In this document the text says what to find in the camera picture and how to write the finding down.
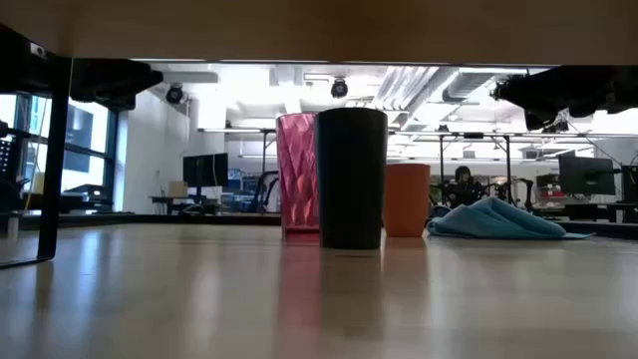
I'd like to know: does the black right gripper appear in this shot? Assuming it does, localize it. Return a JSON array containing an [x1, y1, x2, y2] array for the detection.
[[500, 64, 607, 132]]

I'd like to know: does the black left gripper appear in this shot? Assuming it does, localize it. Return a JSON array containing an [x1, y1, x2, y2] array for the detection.
[[72, 58, 164, 112]]

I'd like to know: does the orange plastic cup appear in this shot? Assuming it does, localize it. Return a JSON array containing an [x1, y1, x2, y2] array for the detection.
[[383, 163, 432, 238]]

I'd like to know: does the pink faceted plastic cup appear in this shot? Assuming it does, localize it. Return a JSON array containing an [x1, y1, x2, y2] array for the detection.
[[275, 112, 321, 236]]

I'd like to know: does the tall black cup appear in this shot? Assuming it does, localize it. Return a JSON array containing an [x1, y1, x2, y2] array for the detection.
[[315, 107, 389, 250]]

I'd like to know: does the dark storage box stack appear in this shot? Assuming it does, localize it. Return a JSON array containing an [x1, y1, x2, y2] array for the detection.
[[535, 173, 562, 201]]

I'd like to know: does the wooden shelf with black legs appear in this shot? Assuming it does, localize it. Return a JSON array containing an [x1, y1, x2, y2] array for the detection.
[[0, 0, 638, 270]]

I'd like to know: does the wide black monitor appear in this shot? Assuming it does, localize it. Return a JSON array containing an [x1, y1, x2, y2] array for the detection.
[[557, 155, 617, 196]]

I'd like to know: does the person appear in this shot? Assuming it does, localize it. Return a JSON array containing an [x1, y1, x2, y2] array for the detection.
[[451, 166, 483, 208]]

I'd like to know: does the black monitor on stand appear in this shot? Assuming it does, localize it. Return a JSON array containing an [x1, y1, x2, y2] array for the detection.
[[182, 153, 229, 189]]

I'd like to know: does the black background desk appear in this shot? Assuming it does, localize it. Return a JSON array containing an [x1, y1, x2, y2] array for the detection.
[[535, 200, 638, 224]]

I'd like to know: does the black desktop machine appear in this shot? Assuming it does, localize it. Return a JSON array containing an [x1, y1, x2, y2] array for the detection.
[[62, 183, 115, 213]]

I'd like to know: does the blue microfibre cloth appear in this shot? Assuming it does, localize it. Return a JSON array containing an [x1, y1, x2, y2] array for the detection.
[[427, 195, 594, 241]]

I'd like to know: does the dark background desk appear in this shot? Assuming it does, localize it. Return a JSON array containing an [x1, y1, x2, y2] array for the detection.
[[149, 195, 225, 215]]

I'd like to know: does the black ceiling camera cluster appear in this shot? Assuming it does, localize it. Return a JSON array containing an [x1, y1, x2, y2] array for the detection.
[[490, 73, 519, 101]]

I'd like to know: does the large window with dark frame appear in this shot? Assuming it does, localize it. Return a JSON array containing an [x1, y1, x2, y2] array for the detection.
[[0, 92, 121, 213]]

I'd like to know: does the silver ceiling air duct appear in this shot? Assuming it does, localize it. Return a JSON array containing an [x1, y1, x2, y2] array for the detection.
[[441, 69, 499, 104]]

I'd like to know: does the black background workstation frame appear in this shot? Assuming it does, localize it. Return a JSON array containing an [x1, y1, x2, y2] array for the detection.
[[197, 127, 514, 206]]

